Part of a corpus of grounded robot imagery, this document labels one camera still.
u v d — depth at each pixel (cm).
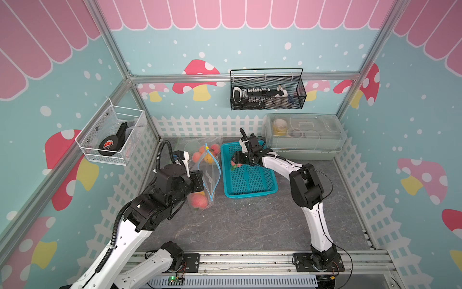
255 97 87
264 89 91
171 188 46
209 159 103
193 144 117
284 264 76
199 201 79
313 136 100
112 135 71
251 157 80
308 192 58
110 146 71
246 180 99
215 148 107
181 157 57
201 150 110
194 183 57
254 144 82
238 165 97
